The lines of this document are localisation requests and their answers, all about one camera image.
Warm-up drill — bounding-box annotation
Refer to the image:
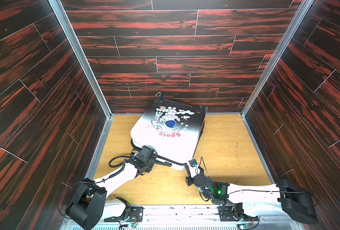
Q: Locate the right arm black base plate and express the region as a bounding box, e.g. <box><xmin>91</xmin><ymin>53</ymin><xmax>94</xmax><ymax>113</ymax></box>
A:
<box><xmin>217</xmin><ymin>203</ymin><xmax>258</xmax><ymax>222</ymax></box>

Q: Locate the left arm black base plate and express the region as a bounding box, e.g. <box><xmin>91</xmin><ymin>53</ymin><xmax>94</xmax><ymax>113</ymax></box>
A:
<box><xmin>104</xmin><ymin>206</ymin><xmax>144</xmax><ymax>223</ymax></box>

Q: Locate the right aluminium corner post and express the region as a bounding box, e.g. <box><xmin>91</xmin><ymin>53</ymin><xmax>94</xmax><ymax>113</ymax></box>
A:
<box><xmin>241</xmin><ymin>0</ymin><xmax>314</xmax><ymax>120</ymax></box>

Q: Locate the black white space-print suitcase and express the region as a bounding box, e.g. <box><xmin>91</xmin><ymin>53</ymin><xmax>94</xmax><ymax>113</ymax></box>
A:
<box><xmin>131</xmin><ymin>92</ymin><xmax>207</xmax><ymax>171</ymax></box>

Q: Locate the front aluminium rail frame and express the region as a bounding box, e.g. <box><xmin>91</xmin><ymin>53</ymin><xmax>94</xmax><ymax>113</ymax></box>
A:
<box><xmin>61</xmin><ymin>204</ymin><xmax>303</xmax><ymax>230</ymax></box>

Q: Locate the left aluminium corner post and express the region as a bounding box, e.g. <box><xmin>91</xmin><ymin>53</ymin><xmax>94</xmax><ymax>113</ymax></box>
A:
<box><xmin>48</xmin><ymin>0</ymin><xmax>112</xmax><ymax>119</ymax></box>

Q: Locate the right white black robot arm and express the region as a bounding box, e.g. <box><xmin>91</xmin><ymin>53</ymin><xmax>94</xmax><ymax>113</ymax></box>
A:
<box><xmin>185</xmin><ymin>164</ymin><xmax>318</xmax><ymax>224</ymax></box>

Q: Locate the aluminium corner post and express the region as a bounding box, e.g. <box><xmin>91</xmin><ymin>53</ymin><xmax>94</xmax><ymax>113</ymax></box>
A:
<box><xmin>241</xmin><ymin>0</ymin><xmax>314</xmax><ymax>120</ymax></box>
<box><xmin>48</xmin><ymin>0</ymin><xmax>112</xmax><ymax>119</ymax></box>

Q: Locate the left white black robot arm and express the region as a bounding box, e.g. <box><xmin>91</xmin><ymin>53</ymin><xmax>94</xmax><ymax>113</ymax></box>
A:
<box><xmin>64</xmin><ymin>146</ymin><xmax>157</xmax><ymax>230</ymax></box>

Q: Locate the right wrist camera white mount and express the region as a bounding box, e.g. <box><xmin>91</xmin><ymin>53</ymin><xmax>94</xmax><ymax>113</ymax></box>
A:
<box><xmin>187</xmin><ymin>159</ymin><xmax>200</xmax><ymax>178</ymax></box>

